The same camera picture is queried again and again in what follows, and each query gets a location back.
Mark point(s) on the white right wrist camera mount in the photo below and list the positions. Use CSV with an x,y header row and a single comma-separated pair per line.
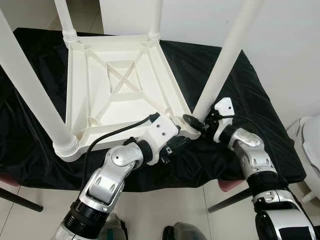
x,y
222,112

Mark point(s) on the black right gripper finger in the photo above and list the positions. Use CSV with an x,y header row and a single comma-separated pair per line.
x,y
192,120

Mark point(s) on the black table cloth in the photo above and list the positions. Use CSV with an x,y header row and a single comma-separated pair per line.
x,y
260,140

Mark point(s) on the white plastic chair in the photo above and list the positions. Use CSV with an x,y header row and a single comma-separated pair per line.
x,y
307,150

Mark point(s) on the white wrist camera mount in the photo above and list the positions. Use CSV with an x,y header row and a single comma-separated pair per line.
x,y
222,112
162,132

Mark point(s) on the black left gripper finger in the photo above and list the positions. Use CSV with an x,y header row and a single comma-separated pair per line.
x,y
182,142

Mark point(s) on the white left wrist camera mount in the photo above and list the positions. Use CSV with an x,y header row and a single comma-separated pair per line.
x,y
162,132

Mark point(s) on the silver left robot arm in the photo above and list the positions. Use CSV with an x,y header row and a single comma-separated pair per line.
x,y
110,175

